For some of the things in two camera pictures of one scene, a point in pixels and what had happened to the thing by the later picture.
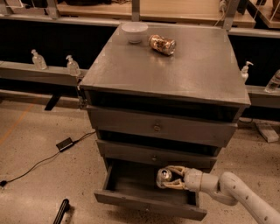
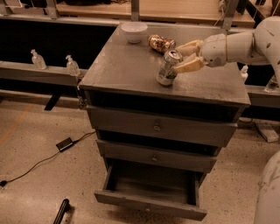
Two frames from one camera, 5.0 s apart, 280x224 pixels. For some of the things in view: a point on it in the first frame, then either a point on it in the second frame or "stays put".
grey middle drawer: (199, 157) stays put
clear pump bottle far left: (38, 62) stays put
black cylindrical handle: (64, 207) stays put
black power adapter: (64, 144) stays put
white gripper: (192, 178) → (213, 50)
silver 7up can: (164, 175) → (166, 75)
